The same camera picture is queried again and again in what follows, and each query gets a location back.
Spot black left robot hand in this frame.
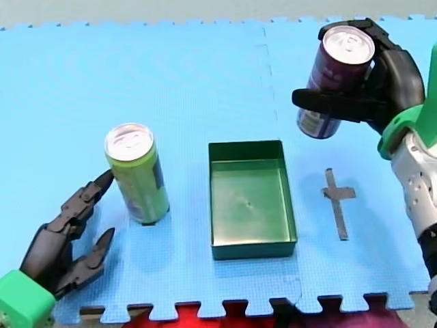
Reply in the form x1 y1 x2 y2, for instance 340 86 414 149
19 169 116 301

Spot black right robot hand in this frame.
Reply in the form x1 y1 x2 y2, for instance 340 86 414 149
292 17 426 135

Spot dark purple drink can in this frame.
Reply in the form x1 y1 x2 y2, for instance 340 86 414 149
296 27 376 139

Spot green drink can dark band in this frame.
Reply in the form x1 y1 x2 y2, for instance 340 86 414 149
104 123 171 226

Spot shallow green tray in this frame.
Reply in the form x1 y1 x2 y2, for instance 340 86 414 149
208 139 298 262

